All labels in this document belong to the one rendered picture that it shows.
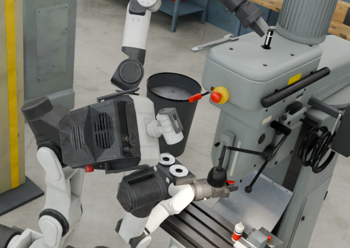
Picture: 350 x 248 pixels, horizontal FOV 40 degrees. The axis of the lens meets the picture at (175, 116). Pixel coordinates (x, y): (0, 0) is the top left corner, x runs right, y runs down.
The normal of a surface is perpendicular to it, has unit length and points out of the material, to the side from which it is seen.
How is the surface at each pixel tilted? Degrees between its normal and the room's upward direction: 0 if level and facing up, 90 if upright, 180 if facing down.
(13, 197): 0
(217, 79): 90
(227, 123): 90
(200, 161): 0
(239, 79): 90
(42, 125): 89
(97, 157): 64
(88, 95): 0
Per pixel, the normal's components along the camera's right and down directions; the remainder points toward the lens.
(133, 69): 0.09, 0.05
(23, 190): 0.15, -0.84
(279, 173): -0.67, 0.30
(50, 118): 0.36, -0.75
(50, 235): -0.35, 0.45
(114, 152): -0.49, -0.06
